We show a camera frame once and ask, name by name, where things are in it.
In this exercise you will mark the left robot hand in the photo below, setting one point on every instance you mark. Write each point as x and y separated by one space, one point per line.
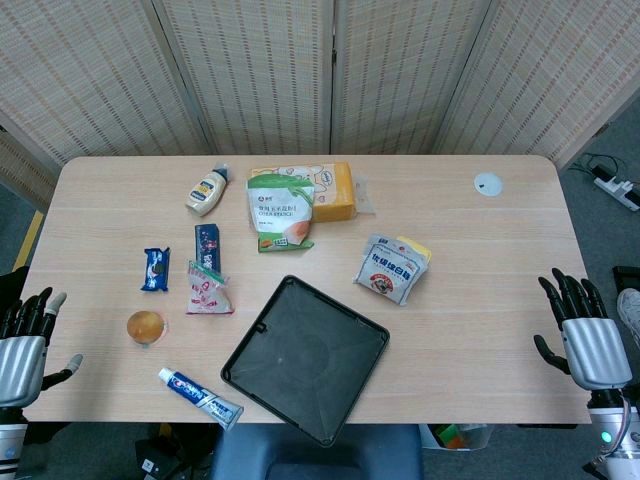
22 365

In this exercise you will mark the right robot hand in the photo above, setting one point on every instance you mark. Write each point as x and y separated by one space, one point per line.
595 350

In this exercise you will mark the pink snack packet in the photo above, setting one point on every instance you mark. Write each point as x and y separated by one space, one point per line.
207 297

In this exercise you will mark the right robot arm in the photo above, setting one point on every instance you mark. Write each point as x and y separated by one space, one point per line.
607 425

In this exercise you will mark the white sugar packet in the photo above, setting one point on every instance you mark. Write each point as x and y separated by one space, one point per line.
387 272

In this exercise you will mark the black square plastic tray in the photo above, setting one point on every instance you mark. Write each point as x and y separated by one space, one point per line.
305 360

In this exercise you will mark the green white corn starch bag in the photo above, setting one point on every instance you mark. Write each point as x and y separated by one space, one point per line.
280 210

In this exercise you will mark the orange yellow snack bag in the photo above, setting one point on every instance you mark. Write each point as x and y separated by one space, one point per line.
335 195

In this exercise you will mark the white sneaker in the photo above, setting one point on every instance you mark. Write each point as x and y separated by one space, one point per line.
630 312

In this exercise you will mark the black flat box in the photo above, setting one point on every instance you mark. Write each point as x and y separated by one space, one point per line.
627 277

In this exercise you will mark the black bulky object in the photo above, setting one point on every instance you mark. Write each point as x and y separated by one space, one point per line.
12 282

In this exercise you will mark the orange jelly cup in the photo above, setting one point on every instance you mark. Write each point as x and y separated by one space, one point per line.
145 326

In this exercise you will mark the black device with white label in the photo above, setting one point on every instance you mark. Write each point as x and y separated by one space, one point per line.
155 457

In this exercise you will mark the white power strip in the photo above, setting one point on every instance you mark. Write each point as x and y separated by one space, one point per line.
620 189

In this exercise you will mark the blue cookie packet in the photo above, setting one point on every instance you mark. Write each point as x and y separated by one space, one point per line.
155 270

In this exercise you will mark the clear bin with coloured items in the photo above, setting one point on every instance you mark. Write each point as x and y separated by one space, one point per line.
455 437

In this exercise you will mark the Crest toothpaste tube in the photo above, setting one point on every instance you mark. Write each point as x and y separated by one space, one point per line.
200 397

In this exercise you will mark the woven folding screen panel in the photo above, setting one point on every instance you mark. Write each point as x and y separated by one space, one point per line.
20 170
400 75
260 75
550 75
90 75

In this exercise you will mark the yellow flat packet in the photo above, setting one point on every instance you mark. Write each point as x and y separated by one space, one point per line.
420 248

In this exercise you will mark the dark blue rectangular box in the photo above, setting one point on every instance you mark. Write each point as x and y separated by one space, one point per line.
207 245

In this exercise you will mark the mayonnaise squeeze bottle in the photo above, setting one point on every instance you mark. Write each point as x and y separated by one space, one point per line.
206 192

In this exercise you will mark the blue padded seat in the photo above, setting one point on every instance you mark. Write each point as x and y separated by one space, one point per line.
320 455

